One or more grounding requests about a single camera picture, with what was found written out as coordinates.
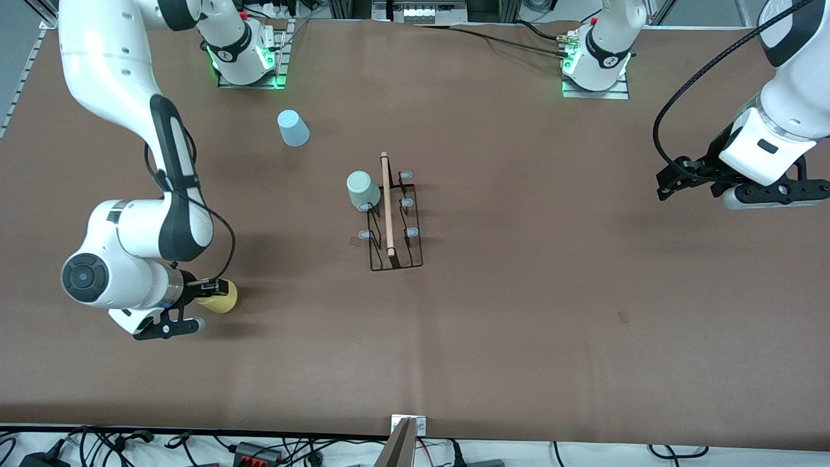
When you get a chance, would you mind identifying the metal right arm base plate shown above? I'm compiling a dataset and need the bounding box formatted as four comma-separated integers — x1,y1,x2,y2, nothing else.
217,19,290,90

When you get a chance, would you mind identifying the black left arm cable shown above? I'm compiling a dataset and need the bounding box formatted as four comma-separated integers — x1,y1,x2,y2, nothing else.
652,0,825,176

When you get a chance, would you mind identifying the yellow plastic cup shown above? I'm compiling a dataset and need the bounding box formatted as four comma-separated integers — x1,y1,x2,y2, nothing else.
196,280,239,315

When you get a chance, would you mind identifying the black power adapter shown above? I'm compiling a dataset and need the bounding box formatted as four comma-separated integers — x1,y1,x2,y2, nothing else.
19,449,71,467

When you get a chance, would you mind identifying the black cable on table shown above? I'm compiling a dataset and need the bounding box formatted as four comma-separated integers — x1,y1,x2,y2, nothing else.
451,21,568,43
414,23,566,60

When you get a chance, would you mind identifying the white power strip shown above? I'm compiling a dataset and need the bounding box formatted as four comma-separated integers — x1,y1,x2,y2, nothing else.
391,2,456,25

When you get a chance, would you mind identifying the pale mint green cup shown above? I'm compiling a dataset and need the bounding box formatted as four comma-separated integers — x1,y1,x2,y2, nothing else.
346,171,382,211

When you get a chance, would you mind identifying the black box with orange buttons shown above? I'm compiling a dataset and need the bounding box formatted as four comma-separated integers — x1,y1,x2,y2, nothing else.
232,442,283,466

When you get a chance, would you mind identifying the light blue plastic cup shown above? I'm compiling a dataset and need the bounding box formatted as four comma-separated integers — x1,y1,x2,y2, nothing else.
277,109,311,148

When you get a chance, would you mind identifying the black looped floor cable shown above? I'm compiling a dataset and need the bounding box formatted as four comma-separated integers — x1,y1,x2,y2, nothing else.
647,444,711,460

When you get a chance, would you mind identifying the black wire cup holder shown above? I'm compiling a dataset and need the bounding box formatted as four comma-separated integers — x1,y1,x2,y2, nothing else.
358,151,424,272

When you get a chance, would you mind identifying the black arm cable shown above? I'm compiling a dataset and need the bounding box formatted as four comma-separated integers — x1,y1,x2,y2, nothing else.
145,126,236,283
652,0,825,176

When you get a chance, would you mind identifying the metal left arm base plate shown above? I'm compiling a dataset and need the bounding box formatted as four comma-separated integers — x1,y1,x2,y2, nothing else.
562,70,630,100

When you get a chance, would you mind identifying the slotted metal rail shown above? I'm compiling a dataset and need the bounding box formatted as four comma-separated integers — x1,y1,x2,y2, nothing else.
0,29,50,138

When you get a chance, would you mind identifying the aluminium extrusion post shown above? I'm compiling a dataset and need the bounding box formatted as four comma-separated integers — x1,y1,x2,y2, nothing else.
25,0,69,30

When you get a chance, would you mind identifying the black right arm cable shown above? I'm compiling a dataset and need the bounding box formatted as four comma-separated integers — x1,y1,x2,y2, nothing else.
145,126,236,283

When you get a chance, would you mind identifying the grey metal camera stand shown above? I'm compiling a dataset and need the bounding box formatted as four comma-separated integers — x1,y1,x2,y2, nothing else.
373,415,429,467

